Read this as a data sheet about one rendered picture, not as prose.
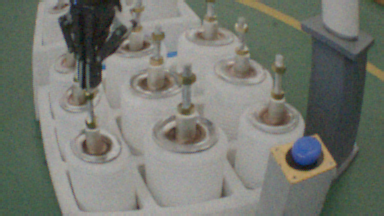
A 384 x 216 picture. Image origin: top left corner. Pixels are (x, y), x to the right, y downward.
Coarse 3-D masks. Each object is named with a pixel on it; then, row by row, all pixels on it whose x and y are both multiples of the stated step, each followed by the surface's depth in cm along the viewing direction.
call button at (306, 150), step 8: (296, 144) 61; (304, 144) 61; (312, 144) 61; (320, 144) 61; (296, 152) 60; (304, 152) 60; (312, 152) 60; (320, 152) 60; (296, 160) 61; (304, 160) 60; (312, 160) 60
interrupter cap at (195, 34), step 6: (186, 30) 100; (192, 30) 100; (198, 30) 100; (222, 30) 101; (228, 30) 101; (186, 36) 98; (192, 36) 98; (198, 36) 98; (222, 36) 99; (228, 36) 99; (192, 42) 97; (198, 42) 96; (204, 42) 96; (210, 42) 96; (216, 42) 96; (222, 42) 97; (228, 42) 96
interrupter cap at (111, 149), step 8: (104, 128) 76; (72, 136) 74; (80, 136) 74; (104, 136) 75; (112, 136) 75; (72, 144) 73; (80, 144) 73; (104, 144) 74; (112, 144) 73; (120, 144) 74; (80, 152) 71; (88, 152) 72; (96, 152) 72; (104, 152) 72; (112, 152) 72; (120, 152) 72; (88, 160) 70; (96, 160) 70; (104, 160) 70; (112, 160) 71
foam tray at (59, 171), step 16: (176, 64) 106; (48, 96) 97; (48, 112) 92; (112, 112) 93; (48, 128) 88; (112, 128) 90; (48, 144) 84; (48, 160) 85; (144, 160) 84; (64, 176) 78; (144, 176) 85; (224, 176) 81; (64, 192) 75; (144, 192) 78; (224, 192) 82; (240, 192) 78; (256, 192) 78; (64, 208) 71; (144, 208) 74; (160, 208) 75; (176, 208) 75; (192, 208) 75; (208, 208) 75; (224, 208) 75; (240, 208) 76; (256, 208) 77
